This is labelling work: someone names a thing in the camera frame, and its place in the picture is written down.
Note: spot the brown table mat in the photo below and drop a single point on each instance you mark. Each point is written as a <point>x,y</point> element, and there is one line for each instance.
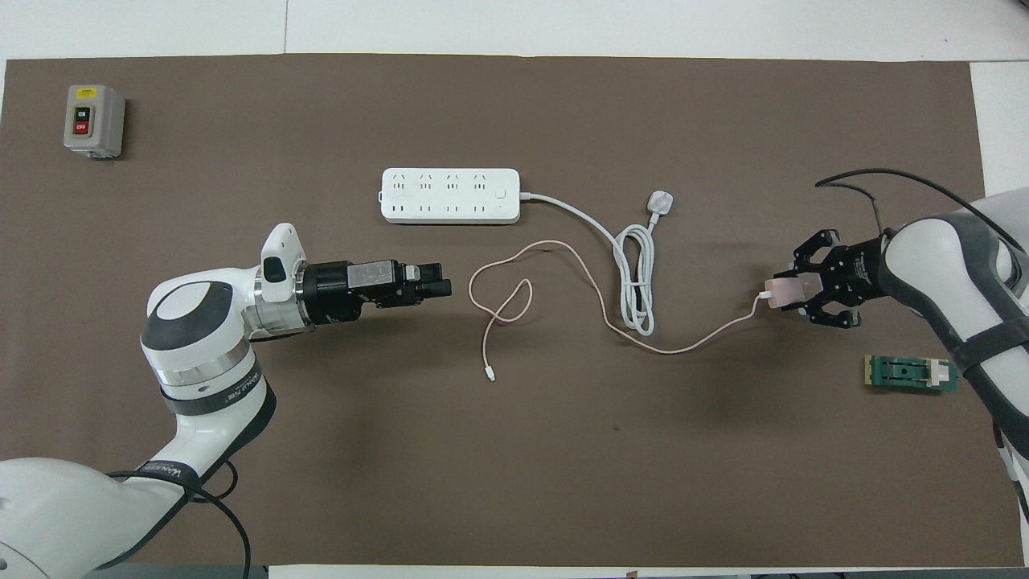
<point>514,450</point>

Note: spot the pink charger adapter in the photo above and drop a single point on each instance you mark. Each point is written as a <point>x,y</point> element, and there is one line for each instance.
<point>784,293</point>

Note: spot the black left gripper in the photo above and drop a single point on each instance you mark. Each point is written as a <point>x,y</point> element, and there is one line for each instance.
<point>338,291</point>

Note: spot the grey on-off switch box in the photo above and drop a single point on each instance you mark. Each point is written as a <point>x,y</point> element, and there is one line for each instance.
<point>94,121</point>

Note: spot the green knife switch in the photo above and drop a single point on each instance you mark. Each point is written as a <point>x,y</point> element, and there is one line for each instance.
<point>904,373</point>

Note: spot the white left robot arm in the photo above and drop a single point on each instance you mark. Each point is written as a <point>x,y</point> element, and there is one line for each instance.
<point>201,346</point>

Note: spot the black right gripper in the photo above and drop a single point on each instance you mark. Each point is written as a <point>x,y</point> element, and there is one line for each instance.
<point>860,269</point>

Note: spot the white power strip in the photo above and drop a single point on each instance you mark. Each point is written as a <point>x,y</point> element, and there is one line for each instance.
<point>450,195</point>

